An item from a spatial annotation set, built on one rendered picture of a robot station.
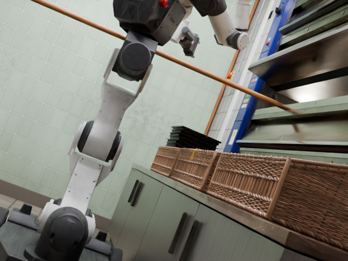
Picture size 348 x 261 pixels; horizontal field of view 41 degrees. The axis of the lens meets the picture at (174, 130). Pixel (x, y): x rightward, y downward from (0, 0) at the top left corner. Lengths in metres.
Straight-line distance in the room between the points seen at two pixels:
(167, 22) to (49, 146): 1.98
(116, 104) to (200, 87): 1.95
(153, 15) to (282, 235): 1.19
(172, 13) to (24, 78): 1.99
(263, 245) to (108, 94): 1.16
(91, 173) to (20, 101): 1.88
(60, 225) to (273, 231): 0.84
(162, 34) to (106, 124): 0.44
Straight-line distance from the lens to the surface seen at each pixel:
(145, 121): 3.73
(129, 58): 1.79
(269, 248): 0.96
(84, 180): 1.91
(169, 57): 2.56
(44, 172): 3.71
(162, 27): 1.95
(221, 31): 2.05
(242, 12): 2.14
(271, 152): 2.51
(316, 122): 2.26
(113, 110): 1.95
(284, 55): 2.54
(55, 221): 1.60
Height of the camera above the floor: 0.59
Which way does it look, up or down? 5 degrees up
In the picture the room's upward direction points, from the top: 22 degrees clockwise
